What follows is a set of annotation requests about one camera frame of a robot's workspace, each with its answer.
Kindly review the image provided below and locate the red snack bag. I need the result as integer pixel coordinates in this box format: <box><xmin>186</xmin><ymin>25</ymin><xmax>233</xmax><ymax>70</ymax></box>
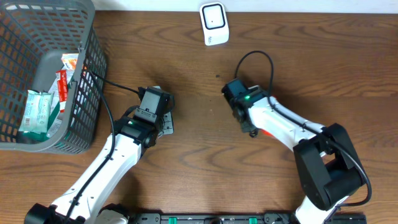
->
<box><xmin>260</xmin><ymin>95</ymin><xmax>276</xmax><ymax>138</ymax></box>

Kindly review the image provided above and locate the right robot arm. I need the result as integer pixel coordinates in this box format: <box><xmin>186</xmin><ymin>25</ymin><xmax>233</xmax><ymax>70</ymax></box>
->
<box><xmin>221</xmin><ymin>79</ymin><xmax>369</xmax><ymax>223</ymax></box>

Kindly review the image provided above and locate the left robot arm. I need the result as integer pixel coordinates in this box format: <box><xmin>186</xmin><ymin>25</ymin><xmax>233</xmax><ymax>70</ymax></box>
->
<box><xmin>24</xmin><ymin>86</ymin><xmax>175</xmax><ymax>224</ymax></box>

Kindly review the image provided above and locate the white barcode scanner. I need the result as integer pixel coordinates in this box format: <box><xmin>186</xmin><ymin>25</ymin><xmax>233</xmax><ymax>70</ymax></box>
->
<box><xmin>199</xmin><ymin>2</ymin><xmax>229</xmax><ymax>46</ymax></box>

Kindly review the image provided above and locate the red and white snack packet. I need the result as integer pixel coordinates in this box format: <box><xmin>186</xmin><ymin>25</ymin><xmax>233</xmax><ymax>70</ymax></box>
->
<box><xmin>55</xmin><ymin>70</ymin><xmax>68</xmax><ymax>113</ymax></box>

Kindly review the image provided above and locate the orange and white snack packet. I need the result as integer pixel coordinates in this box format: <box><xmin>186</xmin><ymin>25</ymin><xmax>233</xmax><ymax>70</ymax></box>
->
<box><xmin>61</xmin><ymin>54</ymin><xmax>78</xmax><ymax>70</ymax></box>

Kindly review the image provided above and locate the light green wipes pack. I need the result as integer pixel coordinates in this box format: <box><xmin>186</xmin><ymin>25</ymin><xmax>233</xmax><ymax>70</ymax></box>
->
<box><xmin>19</xmin><ymin>90</ymin><xmax>53</xmax><ymax>134</ymax></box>

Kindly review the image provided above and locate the grey plastic mesh basket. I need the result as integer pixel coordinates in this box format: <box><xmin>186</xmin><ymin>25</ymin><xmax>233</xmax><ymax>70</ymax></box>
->
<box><xmin>1</xmin><ymin>0</ymin><xmax>108</xmax><ymax>154</ymax></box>

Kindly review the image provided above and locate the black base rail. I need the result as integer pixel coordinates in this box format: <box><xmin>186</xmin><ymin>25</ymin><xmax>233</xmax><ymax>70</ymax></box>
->
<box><xmin>130</xmin><ymin>212</ymin><xmax>368</xmax><ymax>224</ymax></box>

